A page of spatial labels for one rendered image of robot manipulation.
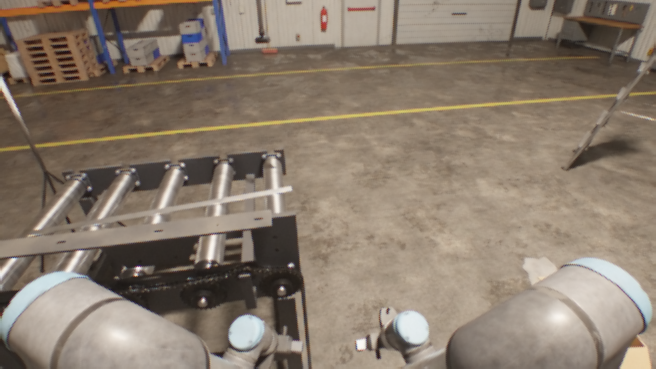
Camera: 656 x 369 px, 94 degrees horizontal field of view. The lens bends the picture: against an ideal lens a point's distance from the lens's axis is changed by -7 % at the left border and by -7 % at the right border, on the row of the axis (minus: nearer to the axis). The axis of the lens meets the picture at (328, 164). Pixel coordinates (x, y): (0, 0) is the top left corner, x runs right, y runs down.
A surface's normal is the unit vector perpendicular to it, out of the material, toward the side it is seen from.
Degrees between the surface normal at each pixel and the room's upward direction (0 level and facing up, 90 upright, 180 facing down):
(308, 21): 90
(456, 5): 90
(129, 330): 29
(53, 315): 15
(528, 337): 36
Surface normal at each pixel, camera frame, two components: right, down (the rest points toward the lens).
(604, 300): 0.11, -0.69
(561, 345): -0.18, -0.36
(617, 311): 0.23, -0.44
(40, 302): -0.12, -0.71
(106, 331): 0.34, -0.72
